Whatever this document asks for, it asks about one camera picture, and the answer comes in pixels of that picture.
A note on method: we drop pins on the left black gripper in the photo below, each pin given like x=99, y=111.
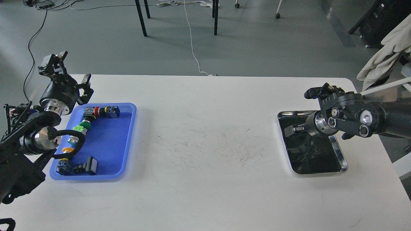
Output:
x=58, y=91

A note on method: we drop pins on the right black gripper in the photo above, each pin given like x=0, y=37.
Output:
x=316, y=124

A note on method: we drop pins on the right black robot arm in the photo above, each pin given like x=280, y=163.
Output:
x=347, y=112

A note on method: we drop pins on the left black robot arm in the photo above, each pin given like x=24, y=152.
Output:
x=32, y=140

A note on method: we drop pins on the silver metal tray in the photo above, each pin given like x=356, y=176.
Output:
x=308, y=155

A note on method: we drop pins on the blue plastic tray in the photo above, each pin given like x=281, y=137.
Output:
x=108, y=141

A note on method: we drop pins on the black table leg left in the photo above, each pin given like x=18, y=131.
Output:
x=140, y=15

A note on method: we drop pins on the black table leg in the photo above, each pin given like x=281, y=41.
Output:
x=215, y=11
x=140, y=15

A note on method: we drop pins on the beige cloth on chair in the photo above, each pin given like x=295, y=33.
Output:
x=395, y=43

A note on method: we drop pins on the black cabinet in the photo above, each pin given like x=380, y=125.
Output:
x=382, y=18

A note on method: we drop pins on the black table leg right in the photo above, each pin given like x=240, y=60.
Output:
x=215, y=11

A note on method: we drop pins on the green push button switch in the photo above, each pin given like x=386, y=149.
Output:
x=85, y=124

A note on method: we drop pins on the red push button switch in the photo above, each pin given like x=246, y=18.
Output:
x=92, y=113

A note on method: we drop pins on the light green selector switch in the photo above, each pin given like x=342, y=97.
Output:
x=81, y=131

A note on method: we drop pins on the black square button switch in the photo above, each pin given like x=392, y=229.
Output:
x=89, y=167

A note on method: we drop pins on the white chair frame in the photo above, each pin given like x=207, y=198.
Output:
x=405, y=82

